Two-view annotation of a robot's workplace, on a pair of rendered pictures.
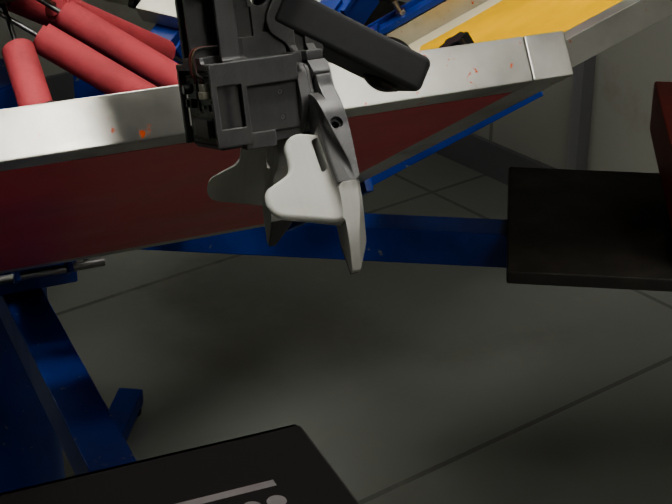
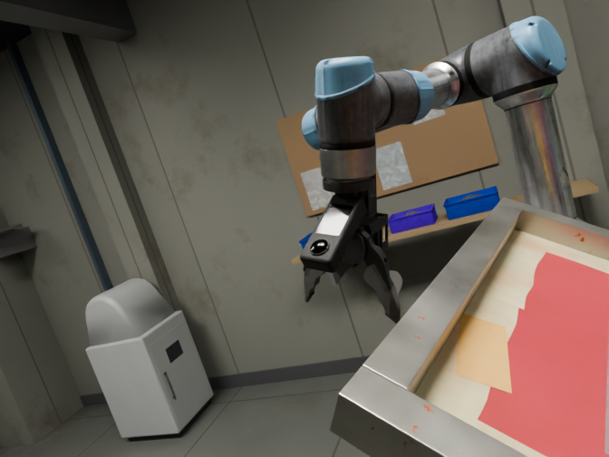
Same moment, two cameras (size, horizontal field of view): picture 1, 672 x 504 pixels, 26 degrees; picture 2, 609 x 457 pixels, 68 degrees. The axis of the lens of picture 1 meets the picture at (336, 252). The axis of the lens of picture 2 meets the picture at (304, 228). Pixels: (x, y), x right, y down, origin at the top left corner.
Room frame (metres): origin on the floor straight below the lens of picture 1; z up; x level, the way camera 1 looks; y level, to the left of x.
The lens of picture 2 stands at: (1.42, -0.32, 1.72)
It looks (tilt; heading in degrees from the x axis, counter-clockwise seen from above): 8 degrees down; 151
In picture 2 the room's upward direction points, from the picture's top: 18 degrees counter-clockwise
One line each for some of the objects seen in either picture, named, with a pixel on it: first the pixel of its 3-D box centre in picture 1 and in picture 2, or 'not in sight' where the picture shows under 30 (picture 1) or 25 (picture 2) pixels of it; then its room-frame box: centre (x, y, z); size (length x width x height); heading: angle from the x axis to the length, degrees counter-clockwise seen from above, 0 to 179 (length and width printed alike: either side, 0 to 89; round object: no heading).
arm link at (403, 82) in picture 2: not in sight; (385, 102); (0.91, 0.16, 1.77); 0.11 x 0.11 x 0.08; 8
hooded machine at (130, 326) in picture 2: not in sight; (146, 354); (-2.59, 0.09, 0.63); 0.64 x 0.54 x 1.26; 38
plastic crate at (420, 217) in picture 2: not in sight; (412, 218); (-0.77, 1.67, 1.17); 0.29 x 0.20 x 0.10; 38
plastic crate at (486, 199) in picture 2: not in sight; (472, 202); (-0.47, 1.90, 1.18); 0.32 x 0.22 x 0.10; 38
